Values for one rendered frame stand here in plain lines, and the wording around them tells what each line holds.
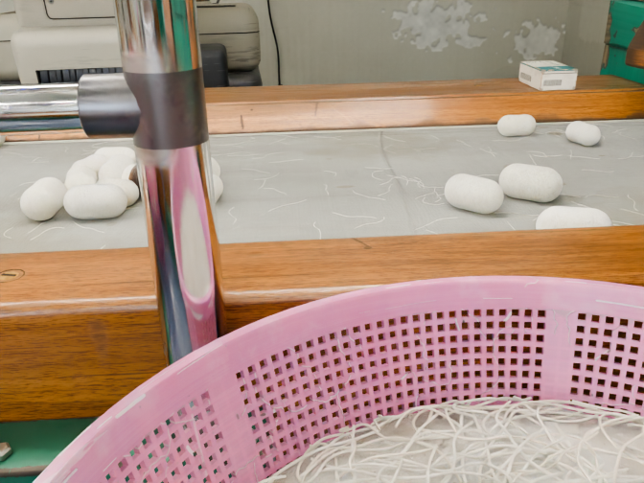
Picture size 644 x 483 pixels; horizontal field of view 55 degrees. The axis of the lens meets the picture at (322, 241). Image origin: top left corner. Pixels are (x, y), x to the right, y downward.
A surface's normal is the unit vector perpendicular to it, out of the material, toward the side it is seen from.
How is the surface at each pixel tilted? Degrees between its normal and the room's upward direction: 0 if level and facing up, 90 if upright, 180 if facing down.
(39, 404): 90
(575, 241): 0
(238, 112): 45
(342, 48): 90
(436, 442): 17
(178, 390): 75
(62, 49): 98
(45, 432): 0
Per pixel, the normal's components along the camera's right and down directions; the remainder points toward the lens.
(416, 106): 0.03, -0.37
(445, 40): 0.13, 0.40
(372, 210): -0.02, -0.92
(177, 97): 0.51, 0.33
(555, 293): -0.21, 0.14
